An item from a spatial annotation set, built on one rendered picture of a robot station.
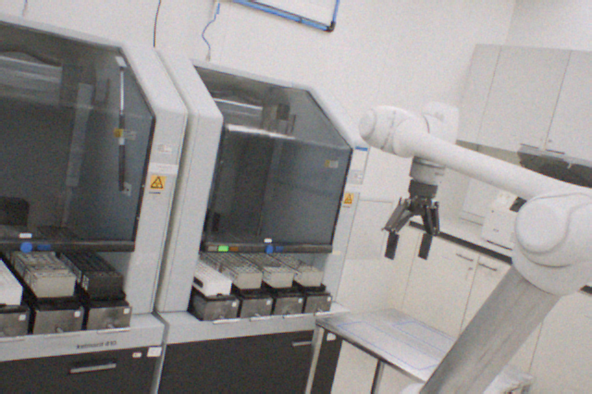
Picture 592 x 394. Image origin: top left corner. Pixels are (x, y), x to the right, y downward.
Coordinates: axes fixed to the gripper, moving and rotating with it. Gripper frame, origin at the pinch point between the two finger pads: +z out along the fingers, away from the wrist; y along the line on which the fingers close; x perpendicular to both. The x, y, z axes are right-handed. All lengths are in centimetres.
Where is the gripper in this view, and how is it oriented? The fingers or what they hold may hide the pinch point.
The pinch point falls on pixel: (406, 254)
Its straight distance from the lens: 170.3
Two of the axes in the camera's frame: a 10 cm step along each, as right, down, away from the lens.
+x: -6.0, -2.5, 7.6
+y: 7.7, 0.6, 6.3
